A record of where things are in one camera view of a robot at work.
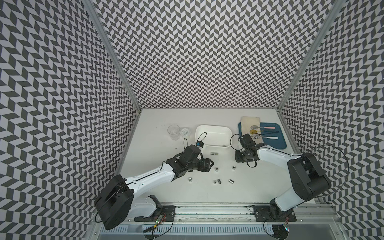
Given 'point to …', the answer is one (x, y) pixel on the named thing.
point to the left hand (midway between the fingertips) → (208, 164)
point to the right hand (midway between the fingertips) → (238, 160)
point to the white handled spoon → (257, 136)
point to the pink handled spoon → (254, 127)
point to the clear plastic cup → (173, 130)
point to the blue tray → (271, 134)
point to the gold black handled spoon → (255, 131)
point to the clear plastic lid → (185, 132)
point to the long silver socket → (214, 153)
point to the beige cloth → (246, 122)
